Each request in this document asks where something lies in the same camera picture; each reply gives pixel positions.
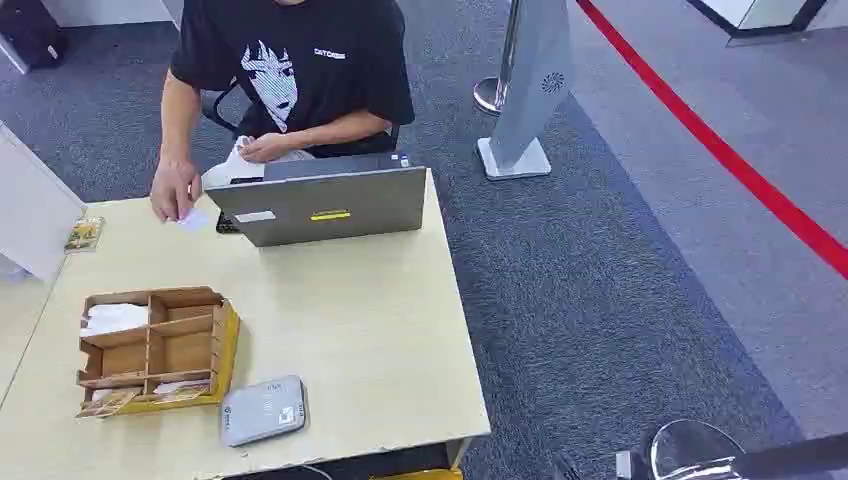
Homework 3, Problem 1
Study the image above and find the grey standing sign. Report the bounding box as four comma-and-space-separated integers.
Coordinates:
476, 0, 573, 182

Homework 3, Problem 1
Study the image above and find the person's left hand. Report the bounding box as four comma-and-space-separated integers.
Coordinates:
238, 131, 293, 164

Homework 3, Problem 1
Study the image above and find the person's right hand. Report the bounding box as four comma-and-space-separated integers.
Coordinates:
150, 158, 203, 223

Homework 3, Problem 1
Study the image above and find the black bag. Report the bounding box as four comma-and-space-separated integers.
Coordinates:
0, 0, 70, 72

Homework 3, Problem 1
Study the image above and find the white cards pile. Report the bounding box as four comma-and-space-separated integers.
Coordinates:
80, 302, 152, 338

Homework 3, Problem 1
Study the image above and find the person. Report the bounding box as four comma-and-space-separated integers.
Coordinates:
150, 0, 417, 223

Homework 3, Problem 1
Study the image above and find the chrome round base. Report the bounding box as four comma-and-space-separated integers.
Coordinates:
648, 418, 749, 480

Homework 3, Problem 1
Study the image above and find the white panel with black frame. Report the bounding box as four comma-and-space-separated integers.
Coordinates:
684, 0, 831, 48

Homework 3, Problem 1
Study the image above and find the red barrier belt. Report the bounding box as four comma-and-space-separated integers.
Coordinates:
575, 0, 848, 281

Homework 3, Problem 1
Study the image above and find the grey laptop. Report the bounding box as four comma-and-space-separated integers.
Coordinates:
204, 152, 428, 249

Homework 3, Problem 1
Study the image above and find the grey card reader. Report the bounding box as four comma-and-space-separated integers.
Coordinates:
219, 374, 309, 449

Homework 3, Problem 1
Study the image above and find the chrome stanchion post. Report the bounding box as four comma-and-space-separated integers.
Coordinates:
472, 0, 525, 118

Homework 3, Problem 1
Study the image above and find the wooden card box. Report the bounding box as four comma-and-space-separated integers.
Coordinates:
75, 285, 241, 419

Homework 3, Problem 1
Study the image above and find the yellow crate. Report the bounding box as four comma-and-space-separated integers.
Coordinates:
369, 467, 464, 480

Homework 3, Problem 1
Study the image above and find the printed picture card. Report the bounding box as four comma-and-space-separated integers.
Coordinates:
76, 387, 143, 419
152, 380, 213, 399
64, 215, 107, 254

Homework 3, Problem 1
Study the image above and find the white card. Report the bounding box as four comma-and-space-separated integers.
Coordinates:
176, 207, 212, 232

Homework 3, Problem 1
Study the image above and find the white partition panel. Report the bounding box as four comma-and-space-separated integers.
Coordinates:
0, 121, 87, 281

